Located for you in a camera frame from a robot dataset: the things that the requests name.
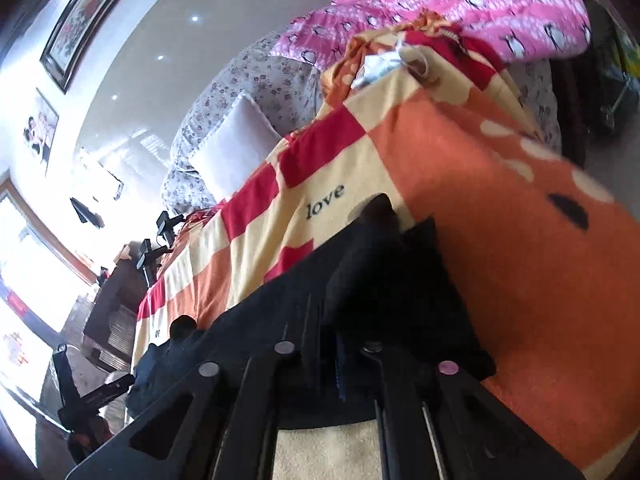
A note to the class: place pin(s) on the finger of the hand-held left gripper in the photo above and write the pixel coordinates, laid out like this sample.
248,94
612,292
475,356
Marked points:
107,390
65,370

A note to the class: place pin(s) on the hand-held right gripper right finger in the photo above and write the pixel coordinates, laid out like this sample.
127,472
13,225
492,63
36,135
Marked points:
371,376

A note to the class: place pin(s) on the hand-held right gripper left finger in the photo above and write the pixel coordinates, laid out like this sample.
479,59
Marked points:
310,350

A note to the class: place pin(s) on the black pants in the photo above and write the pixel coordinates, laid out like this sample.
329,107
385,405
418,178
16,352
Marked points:
400,280

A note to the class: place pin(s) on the dark wooden desk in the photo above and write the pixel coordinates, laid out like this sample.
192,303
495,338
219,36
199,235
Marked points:
112,310

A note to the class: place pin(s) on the wooden framed window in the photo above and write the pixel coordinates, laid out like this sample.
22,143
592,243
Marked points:
30,270

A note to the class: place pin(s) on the orange red checkered blanket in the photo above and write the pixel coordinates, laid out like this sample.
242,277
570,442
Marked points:
500,210

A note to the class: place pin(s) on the white pillow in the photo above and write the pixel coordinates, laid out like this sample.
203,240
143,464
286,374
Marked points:
235,150

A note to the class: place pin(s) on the grey floral quilt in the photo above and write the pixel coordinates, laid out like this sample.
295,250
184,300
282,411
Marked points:
270,80

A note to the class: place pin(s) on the light blue face mask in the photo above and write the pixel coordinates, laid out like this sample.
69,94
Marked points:
380,62

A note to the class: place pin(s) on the framed flower painting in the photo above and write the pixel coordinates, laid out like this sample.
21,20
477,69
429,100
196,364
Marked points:
90,15

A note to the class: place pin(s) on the green and yellow object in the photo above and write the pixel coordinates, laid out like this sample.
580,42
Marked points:
620,75

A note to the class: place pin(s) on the dark cloth on wall hook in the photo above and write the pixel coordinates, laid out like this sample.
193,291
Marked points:
86,212

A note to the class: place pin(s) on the wall photo poster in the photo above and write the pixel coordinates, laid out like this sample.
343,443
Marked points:
41,132

